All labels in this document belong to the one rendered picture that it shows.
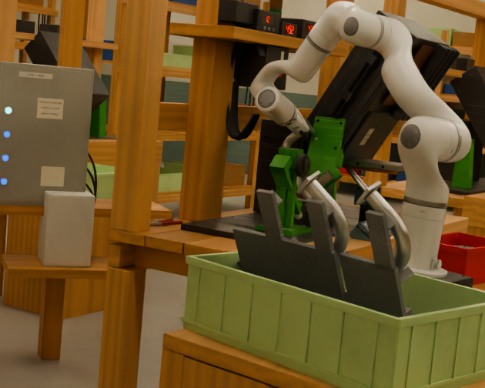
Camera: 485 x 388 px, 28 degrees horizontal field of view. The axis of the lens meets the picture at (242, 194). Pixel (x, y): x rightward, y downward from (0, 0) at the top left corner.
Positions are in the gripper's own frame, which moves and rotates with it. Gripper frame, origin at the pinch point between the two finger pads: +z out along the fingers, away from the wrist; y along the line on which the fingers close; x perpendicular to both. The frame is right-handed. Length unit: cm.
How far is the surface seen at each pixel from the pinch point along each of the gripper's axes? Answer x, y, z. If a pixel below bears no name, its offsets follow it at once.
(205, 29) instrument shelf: 4.3, 30.3, -38.0
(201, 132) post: 27.4, 11.4, -19.1
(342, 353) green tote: -1, -103, -111
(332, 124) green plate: -8.7, -3.3, 3.8
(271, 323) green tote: 11, -88, -106
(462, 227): -20, -34, 87
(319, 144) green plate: -1.1, -6.4, 4.2
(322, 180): 3.7, -19.8, 1.2
